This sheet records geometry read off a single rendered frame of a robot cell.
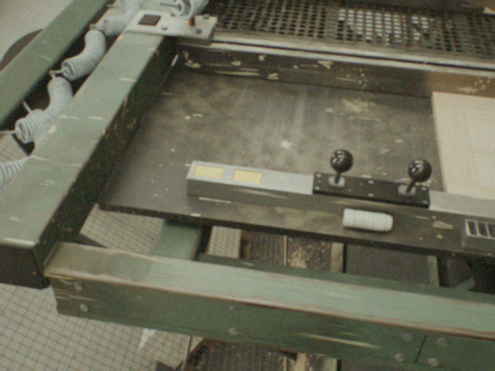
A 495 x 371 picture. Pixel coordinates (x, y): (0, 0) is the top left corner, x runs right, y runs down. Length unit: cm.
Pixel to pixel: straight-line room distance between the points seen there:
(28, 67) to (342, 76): 94
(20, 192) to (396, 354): 61
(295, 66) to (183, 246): 54
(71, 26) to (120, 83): 90
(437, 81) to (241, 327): 75
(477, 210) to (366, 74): 45
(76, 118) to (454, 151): 72
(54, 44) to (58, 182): 104
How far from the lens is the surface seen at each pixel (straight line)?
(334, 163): 87
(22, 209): 90
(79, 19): 208
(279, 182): 98
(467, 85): 135
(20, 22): 730
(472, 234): 101
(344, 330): 83
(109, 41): 217
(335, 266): 241
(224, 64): 134
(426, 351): 86
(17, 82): 174
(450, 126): 124
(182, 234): 100
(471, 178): 112
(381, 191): 98
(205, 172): 100
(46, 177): 94
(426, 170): 88
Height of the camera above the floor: 186
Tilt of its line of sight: 15 degrees down
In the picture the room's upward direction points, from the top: 58 degrees counter-clockwise
